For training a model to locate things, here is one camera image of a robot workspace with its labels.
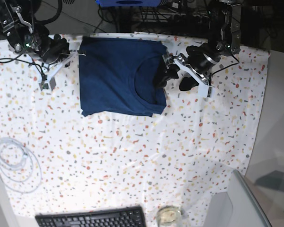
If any coiled white cable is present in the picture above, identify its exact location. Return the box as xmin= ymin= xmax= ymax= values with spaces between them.
xmin=0 ymin=137 xmax=43 ymax=194

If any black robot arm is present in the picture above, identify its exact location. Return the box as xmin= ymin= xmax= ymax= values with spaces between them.
xmin=153 ymin=0 xmax=242 ymax=97
xmin=0 ymin=0 xmax=70 ymax=64

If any dark blue t-shirt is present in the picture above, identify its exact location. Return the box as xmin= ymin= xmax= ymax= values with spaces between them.
xmin=79 ymin=37 xmax=167 ymax=117

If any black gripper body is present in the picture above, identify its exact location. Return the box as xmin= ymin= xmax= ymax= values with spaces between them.
xmin=186 ymin=42 xmax=222 ymax=74
xmin=32 ymin=34 xmax=70 ymax=64

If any terrazzo patterned table cloth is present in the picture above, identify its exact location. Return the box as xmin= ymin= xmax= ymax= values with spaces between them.
xmin=0 ymin=40 xmax=270 ymax=227

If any black computer keyboard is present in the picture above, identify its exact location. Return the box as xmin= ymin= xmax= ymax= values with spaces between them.
xmin=35 ymin=206 xmax=146 ymax=227

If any clear glass jar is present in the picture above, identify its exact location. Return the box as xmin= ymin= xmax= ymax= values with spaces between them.
xmin=156 ymin=206 xmax=183 ymax=227

